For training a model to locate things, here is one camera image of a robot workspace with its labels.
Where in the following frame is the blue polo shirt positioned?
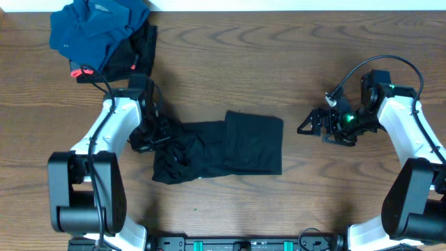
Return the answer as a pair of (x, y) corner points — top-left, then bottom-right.
(49, 0), (150, 70)

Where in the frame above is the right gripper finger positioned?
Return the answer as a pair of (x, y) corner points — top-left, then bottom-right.
(297, 112), (316, 135)
(322, 133), (356, 146)

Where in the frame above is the black t-shirt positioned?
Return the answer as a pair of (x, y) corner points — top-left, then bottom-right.
(152, 111), (284, 185)

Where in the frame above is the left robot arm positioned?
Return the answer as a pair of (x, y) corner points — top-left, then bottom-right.
(47, 84), (170, 250)

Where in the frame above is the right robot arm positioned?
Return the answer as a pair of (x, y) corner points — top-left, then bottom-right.
(297, 82), (445, 250)

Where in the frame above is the black folded garment red trim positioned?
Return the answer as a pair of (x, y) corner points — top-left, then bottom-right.
(69, 20), (157, 84)

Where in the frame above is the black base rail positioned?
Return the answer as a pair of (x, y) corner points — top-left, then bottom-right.
(143, 234), (348, 251)

